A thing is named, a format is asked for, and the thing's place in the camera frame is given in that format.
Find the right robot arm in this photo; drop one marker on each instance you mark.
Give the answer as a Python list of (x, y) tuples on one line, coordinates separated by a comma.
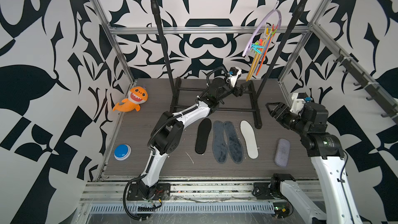
[(329, 160)]

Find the white cable duct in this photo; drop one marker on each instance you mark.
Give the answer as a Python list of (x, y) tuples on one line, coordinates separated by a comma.
[(193, 208)]

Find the dark grey felt insole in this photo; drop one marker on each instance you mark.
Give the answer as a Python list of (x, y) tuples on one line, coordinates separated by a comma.
[(234, 145), (219, 146)]

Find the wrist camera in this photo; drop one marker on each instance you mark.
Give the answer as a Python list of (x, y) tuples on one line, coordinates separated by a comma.
[(298, 102), (233, 75)]

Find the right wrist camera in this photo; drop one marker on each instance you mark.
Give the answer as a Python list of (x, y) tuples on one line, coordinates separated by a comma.
[(298, 102)]

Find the black garment rack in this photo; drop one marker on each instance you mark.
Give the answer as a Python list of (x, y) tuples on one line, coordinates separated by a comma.
[(253, 93)]

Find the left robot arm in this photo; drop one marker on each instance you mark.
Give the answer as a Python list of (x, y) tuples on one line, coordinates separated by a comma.
[(167, 133)]

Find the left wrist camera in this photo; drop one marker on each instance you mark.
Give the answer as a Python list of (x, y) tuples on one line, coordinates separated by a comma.
[(233, 75)]

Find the black foam insole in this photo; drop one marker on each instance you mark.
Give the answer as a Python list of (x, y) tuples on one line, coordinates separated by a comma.
[(203, 132)]

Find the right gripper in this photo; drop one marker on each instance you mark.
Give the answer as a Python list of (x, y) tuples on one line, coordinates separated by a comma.
[(282, 108)]

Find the orange fuzzy insole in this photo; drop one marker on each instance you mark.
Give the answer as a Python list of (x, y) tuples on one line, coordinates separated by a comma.
[(260, 48)]

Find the wall hook rail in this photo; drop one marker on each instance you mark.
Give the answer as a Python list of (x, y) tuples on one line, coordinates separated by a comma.
[(366, 82)]

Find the orange-edged insole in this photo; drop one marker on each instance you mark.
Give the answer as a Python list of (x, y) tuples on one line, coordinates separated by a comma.
[(250, 139)]

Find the grey fabric case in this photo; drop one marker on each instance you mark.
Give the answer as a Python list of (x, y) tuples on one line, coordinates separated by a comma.
[(282, 153)]

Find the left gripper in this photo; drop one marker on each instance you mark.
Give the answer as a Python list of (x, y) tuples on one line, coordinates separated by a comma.
[(241, 87)]

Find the blue round button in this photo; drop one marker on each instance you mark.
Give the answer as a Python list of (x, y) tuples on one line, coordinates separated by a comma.
[(122, 152)]

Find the orange shark plush toy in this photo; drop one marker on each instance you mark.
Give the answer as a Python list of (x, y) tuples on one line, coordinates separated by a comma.
[(135, 97)]

